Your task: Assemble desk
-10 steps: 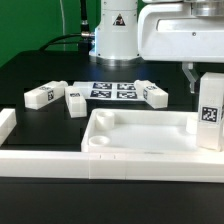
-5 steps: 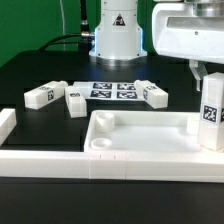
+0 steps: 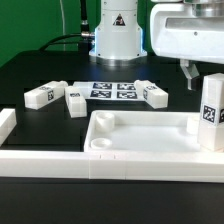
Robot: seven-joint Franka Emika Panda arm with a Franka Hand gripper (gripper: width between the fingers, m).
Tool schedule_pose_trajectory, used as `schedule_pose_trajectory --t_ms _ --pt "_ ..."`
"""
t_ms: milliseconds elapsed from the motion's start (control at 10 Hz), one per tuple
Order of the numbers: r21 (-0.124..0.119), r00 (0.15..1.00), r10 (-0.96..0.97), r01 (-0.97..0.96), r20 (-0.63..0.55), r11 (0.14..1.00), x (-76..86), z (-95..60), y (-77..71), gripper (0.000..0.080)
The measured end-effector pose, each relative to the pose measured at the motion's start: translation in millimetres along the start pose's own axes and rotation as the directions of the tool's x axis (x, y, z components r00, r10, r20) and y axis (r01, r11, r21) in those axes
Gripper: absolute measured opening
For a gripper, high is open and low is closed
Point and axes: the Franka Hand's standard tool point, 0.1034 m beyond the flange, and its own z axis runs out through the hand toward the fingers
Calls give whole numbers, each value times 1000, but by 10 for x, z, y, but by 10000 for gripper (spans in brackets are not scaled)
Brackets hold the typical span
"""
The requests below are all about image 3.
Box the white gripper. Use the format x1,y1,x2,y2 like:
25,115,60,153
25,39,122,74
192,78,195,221
150,0,224,91

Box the white desk top tray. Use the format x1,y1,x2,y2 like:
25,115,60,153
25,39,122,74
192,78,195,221
83,110,224,154

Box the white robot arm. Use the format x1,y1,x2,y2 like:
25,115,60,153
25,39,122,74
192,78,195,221
89,0,224,81

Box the marker tag sheet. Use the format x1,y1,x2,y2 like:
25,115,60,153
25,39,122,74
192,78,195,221
73,81,138,101

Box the white left fence block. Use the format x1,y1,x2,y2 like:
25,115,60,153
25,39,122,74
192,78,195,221
0,108,17,146

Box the white front fence bar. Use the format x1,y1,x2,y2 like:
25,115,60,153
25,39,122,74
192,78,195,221
0,150,224,183

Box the black cable with connector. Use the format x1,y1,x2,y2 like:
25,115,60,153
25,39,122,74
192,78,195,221
38,0,97,52

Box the white thin cable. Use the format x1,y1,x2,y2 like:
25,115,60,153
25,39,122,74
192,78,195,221
59,0,67,52

